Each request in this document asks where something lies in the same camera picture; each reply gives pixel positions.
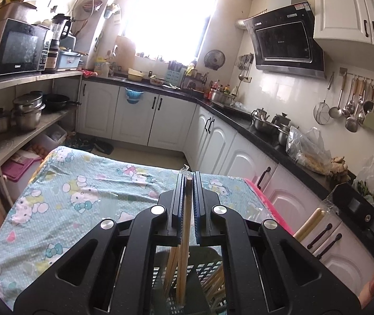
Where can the ginger root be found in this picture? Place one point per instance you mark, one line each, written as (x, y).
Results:
(339, 167)

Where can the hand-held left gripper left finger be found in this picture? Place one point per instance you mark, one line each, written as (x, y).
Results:
(181, 203)

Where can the cartoon cat printed tablecloth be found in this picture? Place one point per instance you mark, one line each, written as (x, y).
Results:
(75, 177)

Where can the small round wall fan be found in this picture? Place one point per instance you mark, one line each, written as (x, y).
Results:
(214, 59)

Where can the countertop knife holder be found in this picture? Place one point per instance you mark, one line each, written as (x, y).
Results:
(175, 73)

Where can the black frying pan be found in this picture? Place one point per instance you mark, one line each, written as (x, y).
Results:
(55, 101)

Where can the row of hanging kitchen utensils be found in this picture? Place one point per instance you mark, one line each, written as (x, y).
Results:
(357, 101)

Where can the clear plastic bag with greens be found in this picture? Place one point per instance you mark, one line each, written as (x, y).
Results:
(369, 180)

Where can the metal shelf rack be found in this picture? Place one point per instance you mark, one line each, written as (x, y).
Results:
(16, 141)

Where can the white base cabinets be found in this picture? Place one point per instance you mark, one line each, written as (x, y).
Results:
(173, 121)

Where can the pink storage box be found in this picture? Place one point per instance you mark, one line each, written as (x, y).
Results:
(16, 167)

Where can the black range hood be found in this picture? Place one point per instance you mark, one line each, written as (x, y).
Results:
(282, 42)

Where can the silver exhaust duct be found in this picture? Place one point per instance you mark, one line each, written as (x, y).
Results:
(242, 24)

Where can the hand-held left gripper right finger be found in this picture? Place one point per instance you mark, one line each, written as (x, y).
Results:
(198, 216)

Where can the dark green plastic utensil basket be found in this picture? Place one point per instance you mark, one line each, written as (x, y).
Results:
(196, 285)

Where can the pink fringed cloth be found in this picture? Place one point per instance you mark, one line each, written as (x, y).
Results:
(269, 203)

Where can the bunch of wooden chopsticks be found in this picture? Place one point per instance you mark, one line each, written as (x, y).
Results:
(214, 282)

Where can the kitchen window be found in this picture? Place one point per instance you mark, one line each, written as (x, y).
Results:
(173, 13)

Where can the blue hanging basin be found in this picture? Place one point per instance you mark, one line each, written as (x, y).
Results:
(133, 95)

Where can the yellow bowl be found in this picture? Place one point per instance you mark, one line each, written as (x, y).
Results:
(136, 75)

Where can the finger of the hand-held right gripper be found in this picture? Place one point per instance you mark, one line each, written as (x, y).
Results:
(354, 206)

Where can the black microwave oven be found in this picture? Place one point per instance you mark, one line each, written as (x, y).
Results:
(16, 47)

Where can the clear plastic bag with food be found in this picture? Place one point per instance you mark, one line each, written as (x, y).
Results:
(308, 154)

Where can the small steel pot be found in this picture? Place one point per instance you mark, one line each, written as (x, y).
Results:
(1, 123)

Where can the dark slippers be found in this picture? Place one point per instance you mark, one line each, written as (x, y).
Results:
(91, 144)

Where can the clear plastic storage box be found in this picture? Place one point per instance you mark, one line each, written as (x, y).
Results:
(52, 136)

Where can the steel cooking pot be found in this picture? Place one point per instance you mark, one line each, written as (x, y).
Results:
(223, 96)

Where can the steel bowl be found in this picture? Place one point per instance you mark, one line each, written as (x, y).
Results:
(265, 127)

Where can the black blender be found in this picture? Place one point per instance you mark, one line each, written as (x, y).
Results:
(59, 39)

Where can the utensils hanging beside range hood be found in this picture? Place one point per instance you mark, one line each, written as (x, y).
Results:
(246, 65)

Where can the cardboard box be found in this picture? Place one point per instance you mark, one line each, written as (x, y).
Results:
(13, 11)

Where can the large steel pot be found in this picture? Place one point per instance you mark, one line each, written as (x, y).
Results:
(29, 121)

